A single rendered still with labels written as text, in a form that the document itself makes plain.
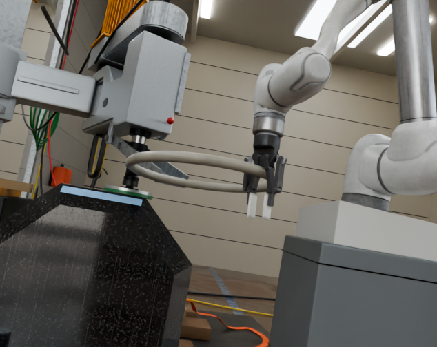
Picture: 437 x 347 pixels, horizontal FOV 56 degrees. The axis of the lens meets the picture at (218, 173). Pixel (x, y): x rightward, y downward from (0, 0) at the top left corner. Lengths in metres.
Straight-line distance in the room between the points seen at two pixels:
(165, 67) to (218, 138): 5.38
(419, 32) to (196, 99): 6.20
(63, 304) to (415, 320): 1.21
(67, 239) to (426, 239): 1.24
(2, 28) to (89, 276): 1.54
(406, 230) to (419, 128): 0.30
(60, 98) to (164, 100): 0.82
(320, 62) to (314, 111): 6.68
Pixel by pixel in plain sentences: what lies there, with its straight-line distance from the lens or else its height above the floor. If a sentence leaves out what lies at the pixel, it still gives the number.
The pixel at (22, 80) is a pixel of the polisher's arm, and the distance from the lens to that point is 2.55.
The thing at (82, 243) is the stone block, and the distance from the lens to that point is 1.68.
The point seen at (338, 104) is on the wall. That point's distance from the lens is 7.89.
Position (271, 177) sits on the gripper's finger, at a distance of 1.13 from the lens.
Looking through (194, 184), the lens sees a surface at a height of 0.93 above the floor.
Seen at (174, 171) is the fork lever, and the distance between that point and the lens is 1.61.
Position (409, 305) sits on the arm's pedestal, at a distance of 1.32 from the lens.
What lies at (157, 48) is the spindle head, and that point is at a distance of 1.91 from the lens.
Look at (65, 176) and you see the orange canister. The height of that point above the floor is 1.01.
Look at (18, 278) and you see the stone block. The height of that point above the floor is 0.47.
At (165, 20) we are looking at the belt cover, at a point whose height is 1.63.
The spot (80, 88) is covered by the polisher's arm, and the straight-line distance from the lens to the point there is 2.51.
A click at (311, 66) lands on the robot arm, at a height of 1.20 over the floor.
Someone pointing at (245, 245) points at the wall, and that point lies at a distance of 7.19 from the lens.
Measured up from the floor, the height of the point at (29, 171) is 0.97.
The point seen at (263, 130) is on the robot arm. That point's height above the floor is 1.07.
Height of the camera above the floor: 0.81
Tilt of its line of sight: 6 degrees up
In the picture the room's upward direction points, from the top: 10 degrees clockwise
